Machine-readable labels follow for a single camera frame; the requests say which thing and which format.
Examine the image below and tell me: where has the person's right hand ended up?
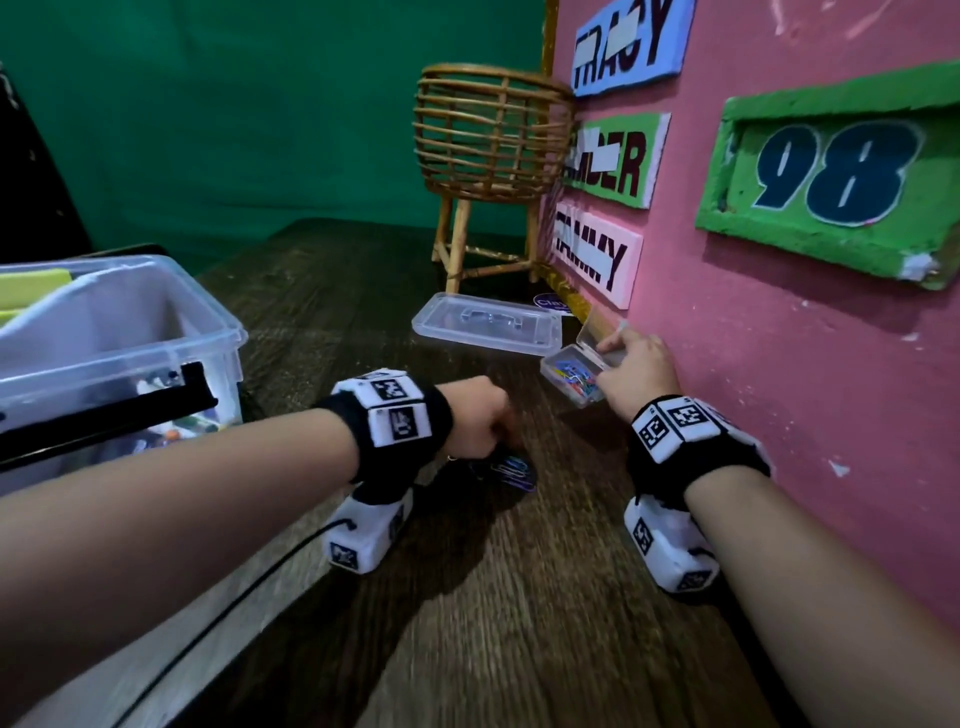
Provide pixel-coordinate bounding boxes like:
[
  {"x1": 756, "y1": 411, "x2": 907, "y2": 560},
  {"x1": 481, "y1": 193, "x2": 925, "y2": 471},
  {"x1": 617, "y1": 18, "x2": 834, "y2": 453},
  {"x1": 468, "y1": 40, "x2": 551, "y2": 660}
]
[{"x1": 593, "y1": 326, "x2": 685, "y2": 426}]

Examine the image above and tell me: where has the person's left hand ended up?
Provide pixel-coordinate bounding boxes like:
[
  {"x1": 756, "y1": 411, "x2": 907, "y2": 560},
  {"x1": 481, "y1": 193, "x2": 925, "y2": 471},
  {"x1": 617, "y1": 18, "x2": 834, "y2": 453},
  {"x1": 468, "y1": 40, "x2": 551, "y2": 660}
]
[{"x1": 435, "y1": 374, "x2": 520, "y2": 462}]

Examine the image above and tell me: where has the pile of coloured paper clips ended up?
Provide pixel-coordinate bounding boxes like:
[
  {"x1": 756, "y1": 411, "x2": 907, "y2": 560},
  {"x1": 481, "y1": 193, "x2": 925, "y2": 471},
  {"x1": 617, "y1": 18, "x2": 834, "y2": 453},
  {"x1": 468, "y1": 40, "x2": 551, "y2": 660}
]
[{"x1": 479, "y1": 357, "x2": 602, "y2": 496}]

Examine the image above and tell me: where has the small clear paper clip case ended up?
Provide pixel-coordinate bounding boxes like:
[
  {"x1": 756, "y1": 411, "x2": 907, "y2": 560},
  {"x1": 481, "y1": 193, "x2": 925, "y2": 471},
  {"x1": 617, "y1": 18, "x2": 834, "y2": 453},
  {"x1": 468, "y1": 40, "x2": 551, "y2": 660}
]
[{"x1": 539, "y1": 310, "x2": 631, "y2": 411}]

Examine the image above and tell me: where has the clear plastic case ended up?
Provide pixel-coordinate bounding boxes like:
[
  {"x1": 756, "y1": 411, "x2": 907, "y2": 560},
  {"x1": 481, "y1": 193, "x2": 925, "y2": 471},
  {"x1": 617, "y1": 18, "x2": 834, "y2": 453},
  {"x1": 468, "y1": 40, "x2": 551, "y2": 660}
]
[{"x1": 410, "y1": 291, "x2": 565, "y2": 358}]

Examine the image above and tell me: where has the clear plastic storage box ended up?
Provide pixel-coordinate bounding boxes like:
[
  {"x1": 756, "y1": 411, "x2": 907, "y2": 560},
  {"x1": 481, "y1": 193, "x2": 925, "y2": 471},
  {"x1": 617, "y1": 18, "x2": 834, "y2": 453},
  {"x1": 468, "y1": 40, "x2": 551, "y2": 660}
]
[{"x1": 0, "y1": 254, "x2": 250, "y2": 497}]

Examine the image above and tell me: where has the person's left forearm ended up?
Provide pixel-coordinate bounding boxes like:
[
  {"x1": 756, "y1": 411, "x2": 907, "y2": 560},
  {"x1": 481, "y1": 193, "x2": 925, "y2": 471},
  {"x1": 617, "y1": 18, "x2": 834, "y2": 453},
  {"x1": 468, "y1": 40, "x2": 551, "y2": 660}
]
[{"x1": 0, "y1": 407, "x2": 362, "y2": 728}]

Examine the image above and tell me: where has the black wristband with markers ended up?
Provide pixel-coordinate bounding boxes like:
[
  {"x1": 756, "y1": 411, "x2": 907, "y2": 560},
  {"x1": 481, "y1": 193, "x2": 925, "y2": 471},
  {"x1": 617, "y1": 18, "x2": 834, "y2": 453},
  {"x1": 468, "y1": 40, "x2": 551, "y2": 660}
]
[
  {"x1": 314, "y1": 366, "x2": 456, "y2": 506},
  {"x1": 625, "y1": 394, "x2": 773, "y2": 512}
]

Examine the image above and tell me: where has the pink name sign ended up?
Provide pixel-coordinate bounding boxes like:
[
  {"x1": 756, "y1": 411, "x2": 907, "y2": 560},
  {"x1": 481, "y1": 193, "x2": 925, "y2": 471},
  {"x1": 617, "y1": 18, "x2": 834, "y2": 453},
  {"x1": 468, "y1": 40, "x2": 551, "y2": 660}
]
[{"x1": 548, "y1": 200, "x2": 646, "y2": 312}]

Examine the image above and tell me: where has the green name sign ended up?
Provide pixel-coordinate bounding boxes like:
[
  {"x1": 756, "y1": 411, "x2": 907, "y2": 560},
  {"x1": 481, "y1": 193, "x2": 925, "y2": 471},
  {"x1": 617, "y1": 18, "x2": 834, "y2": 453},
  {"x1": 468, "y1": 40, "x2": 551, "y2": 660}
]
[{"x1": 560, "y1": 111, "x2": 673, "y2": 212}]

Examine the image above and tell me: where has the green framed number sign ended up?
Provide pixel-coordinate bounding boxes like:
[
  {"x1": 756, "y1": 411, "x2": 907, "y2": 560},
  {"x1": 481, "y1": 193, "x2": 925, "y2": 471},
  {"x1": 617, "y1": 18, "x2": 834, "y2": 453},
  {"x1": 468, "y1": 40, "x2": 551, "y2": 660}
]
[{"x1": 694, "y1": 59, "x2": 960, "y2": 293}]

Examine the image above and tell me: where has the rattan basket stand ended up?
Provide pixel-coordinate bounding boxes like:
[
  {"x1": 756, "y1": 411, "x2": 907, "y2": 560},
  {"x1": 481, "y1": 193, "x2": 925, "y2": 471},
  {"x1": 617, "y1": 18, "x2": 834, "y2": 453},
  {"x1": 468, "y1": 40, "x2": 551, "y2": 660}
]
[{"x1": 411, "y1": 62, "x2": 576, "y2": 296}]

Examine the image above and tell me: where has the blue name sign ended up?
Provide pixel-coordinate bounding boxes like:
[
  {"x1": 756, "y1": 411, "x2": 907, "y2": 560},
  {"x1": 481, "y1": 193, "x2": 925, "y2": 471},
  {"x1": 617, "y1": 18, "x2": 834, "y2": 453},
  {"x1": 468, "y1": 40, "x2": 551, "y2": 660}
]
[{"x1": 569, "y1": 0, "x2": 698, "y2": 100}]

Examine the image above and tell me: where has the yellow vertical edge strip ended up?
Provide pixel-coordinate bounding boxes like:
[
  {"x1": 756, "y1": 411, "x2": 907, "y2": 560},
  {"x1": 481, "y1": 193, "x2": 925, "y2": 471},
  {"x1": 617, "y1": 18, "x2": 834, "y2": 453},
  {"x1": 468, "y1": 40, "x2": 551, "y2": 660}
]
[{"x1": 539, "y1": 0, "x2": 561, "y2": 77}]

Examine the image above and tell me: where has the green backdrop cloth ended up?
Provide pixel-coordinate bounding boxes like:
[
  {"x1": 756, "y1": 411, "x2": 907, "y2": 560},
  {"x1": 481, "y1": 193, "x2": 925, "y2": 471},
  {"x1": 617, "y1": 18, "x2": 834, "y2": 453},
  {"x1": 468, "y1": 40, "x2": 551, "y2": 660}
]
[{"x1": 0, "y1": 0, "x2": 550, "y2": 276}]

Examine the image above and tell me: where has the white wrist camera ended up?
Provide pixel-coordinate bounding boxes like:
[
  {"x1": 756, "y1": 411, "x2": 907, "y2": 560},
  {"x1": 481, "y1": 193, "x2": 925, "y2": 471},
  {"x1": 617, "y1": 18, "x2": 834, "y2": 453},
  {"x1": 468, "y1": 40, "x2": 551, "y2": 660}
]
[
  {"x1": 621, "y1": 494, "x2": 722, "y2": 596},
  {"x1": 321, "y1": 486, "x2": 416, "y2": 577}
]

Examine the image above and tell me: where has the black camera cable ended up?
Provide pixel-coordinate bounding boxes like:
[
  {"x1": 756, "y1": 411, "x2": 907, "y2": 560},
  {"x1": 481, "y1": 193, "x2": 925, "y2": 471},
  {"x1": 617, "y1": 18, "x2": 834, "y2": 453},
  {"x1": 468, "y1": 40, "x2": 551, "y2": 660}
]
[{"x1": 111, "y1": 516, "x2": 358, "y2": 728}]

